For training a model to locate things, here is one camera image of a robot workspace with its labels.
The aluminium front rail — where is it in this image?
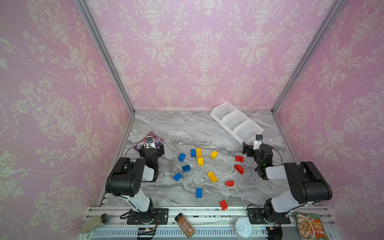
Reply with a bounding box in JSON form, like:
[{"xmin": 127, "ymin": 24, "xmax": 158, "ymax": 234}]
[{"xmin": 78, "ymin": 205, "xmax": 341, "ymax": 240}]

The red lego table edge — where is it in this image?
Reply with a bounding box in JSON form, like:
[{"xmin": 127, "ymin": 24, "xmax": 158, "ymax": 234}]
[{"xmin": 220, "ymin": 200, "xmax": 228, "ymax": 211}]

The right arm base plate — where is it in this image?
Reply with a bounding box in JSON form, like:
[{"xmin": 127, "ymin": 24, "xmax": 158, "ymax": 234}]
[{"xmin": 246, "ymin": 208, "xmax": 291, "ymax": 225}]

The blue lego beside yellow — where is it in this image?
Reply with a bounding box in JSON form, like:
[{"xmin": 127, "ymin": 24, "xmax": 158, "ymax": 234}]
[{"xmin": 191, "ymin": 149, "xmax": 197, "ymax": 158}]

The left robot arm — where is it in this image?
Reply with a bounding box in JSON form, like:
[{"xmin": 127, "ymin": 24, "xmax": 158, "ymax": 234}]
[{"xmin": 105, "ymin": 143, "xmax": 165, "ymax": 225}]

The yellow long lego upright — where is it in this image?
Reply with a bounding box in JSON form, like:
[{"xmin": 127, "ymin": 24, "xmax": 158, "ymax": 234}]
[{"xmin": 196, "ymin": 149, "xmax": 202, "ymax": 158}]

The small circuit board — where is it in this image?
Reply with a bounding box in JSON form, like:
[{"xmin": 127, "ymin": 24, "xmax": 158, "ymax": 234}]
[{"xmin": 138, "ymin": 228, "xmax": 157, "ymax": 236}]

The brown spice jar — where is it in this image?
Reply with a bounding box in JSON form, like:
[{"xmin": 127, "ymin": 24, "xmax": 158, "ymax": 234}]
[{"xmin": 175, "ymin": 213, "xmax": 195, "ymax": 239}]

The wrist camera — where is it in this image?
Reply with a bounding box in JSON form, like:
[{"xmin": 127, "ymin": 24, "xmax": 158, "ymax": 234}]
[
  {"xmin": 253, "ymin": 135, "xmax": 264, "ymax": 151},
  {"xmin": 145, "ymin": 136, "xmax": 157, "ymax": 149}
]

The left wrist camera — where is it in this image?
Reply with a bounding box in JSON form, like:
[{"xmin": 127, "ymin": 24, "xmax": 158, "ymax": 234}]
[{"xmin": 145, "ymin": 136, "xmax": 157, "ymax": 149}]

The blue lego bottom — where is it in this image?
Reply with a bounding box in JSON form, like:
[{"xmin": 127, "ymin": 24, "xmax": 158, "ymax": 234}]
[{"xmin": 196, "ymin": 188, "xmax": 203, "ymax": 198}]

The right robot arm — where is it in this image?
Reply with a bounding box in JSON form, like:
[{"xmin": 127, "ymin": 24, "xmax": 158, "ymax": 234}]
[{"xmin": 243, "ymin": 142, "xmax": 333, "ymax": 224}]

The red long lego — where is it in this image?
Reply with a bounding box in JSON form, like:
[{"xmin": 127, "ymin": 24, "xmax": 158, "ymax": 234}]
[{"xmin": 234, "ymin": 165, "xmax": 245, "ymax": 175}]

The white three-compartment bin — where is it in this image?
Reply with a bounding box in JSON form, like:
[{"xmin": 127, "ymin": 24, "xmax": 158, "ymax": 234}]
[{"xmin": 210, "ymin": 102, "xmax": 264, "ymax": 145}]

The green noodle packet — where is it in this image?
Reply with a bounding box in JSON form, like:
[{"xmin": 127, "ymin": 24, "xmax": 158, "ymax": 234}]
[{"xmin": 295, "ymin": 212, "xmax": 328, "ymax": 240}]

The white round lid cup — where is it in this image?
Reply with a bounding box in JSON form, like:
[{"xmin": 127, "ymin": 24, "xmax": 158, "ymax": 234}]
[{"xmin": 234, "ymin": 218, "xmax": 253, "ymax": 239}]

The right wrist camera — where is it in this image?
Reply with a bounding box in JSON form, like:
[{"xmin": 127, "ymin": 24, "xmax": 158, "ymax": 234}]
[{"xmin": 253, "ymin": 135, "xmax": 264, "ymax": 151}]

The purple snack bag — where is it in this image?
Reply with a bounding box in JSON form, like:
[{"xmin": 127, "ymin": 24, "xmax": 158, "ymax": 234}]
[{"xmin": 134, "ymin": 131, "xmax": 164, "ymax": 151}]

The blue studded lego centre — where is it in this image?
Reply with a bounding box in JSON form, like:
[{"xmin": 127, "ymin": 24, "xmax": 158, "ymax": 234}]
[{"xmin": 182, "ymin": 165, "xmax": 191, "ymax": 173}]

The yellow long lego lower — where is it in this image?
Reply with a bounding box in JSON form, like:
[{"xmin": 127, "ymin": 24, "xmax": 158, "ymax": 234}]
[{"xmin": 207, "ymin": 171, "xmax": 218, "ymax": 183}]

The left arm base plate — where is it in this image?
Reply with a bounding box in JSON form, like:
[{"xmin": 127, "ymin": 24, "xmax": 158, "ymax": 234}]
[{"xmin": 126, "ymin": 208, "xmax": 169, "ymax": 225}]

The yellow square lego centre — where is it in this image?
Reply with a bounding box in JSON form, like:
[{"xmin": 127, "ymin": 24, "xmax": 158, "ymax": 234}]
[{"xmin": 198, "ymin": 157, "xmax": 204, "ymax": 166}]

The red square lego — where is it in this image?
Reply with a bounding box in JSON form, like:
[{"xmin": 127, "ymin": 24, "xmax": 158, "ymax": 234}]
[{"xmin": 235, "ymin": 156, "xmax": 244, "ymax": 163}]

